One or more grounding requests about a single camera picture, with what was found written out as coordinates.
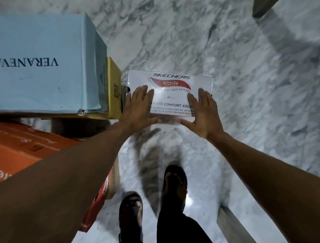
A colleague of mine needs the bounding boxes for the person's left hand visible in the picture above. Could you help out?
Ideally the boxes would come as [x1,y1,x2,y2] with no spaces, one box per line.
[117,85,162,137]

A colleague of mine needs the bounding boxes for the person's right hand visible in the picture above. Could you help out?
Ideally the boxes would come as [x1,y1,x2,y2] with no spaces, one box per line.
[177,87,225,141]

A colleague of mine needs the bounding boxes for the yellow shoebox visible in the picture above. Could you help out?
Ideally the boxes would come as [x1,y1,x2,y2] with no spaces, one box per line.
[83,56,122,120]

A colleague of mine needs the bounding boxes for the white Skechers ArchFit shoe box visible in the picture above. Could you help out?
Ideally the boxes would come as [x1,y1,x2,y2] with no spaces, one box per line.
[127,69,214,124]

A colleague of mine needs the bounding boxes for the brown cardboard shoe box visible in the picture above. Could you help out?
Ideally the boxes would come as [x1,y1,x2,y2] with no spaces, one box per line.
[105,155,121,200]

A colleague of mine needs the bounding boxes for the red Nike shoe box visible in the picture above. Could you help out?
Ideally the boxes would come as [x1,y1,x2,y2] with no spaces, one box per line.
[79,167,113,233]

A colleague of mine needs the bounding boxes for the light blue Veranevada box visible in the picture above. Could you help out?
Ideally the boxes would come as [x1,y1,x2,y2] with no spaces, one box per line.
[0,13,108,114]

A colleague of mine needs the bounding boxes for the orange Dr.Osha shoe box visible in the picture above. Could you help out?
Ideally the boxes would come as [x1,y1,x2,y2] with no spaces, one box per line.
[0,121,81,184]

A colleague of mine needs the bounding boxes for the person's left forearm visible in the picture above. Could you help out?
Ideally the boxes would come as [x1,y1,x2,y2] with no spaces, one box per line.
[0,125,129,243]

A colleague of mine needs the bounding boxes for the person's right forearm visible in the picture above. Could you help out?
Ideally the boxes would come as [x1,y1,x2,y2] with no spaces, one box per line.
[207,131,320,243]

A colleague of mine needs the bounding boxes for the person's right foot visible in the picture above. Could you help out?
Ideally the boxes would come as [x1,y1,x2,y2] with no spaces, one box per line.
[166,173,187,206]

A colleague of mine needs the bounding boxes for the person's foot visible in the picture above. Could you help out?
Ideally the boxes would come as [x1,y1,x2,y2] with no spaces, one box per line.
[166,173,187,206]
[125,199,143,226]

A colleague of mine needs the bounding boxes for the person's left foot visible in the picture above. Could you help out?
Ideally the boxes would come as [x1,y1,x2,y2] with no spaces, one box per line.
[125,199,143,226]

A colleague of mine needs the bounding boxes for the black sandal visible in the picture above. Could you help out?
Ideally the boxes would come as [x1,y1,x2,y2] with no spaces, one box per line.
[118,191,144,243]
[161,164,188,214]

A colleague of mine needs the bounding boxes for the black trousers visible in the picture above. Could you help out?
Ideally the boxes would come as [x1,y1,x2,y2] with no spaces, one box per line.
[118,208,213,243]

